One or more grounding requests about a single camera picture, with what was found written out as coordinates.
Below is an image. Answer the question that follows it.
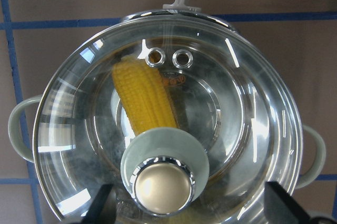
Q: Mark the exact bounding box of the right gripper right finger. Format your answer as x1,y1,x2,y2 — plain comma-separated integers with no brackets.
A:
264,181,336,224

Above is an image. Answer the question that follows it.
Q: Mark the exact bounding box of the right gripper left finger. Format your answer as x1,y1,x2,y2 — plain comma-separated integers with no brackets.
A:
80,184,114,223

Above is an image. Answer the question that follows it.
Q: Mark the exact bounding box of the glass pot lid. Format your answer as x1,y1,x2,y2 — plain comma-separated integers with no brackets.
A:
33,11,303,224

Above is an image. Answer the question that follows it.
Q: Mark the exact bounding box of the yellow corn cob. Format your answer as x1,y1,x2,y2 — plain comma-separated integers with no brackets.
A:
112,55,178,136

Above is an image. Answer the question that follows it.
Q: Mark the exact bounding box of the pale green electric pot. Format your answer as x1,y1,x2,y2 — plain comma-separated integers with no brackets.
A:
7,0,327,224

